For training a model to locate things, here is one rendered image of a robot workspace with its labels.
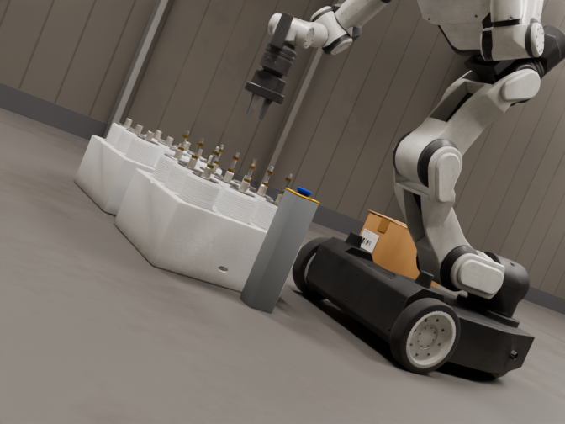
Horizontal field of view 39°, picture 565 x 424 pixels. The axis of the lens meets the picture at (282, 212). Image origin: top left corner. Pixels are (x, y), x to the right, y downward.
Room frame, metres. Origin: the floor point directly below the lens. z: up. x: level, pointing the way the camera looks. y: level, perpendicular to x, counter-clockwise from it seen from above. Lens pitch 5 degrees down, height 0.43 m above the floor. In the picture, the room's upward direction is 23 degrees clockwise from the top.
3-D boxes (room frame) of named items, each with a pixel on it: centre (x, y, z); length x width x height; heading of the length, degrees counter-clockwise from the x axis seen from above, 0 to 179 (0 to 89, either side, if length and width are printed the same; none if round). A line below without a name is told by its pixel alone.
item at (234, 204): (2.17, 0.12, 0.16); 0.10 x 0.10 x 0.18
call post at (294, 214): (2.06, -0.03, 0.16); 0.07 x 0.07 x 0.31; 30
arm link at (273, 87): (2.28, 0.18, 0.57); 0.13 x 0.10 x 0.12; 64
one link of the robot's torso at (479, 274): (2.46, -0.56, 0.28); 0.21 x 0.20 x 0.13; 123
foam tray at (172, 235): (2.27, 0.18, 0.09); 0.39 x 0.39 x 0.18; 30
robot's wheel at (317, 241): (2.54, -0.19, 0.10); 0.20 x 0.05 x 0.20; 123
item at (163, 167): (2.32, 0.34, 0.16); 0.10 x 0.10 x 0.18
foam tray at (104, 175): (2.74, 0.45, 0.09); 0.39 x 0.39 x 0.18; 32
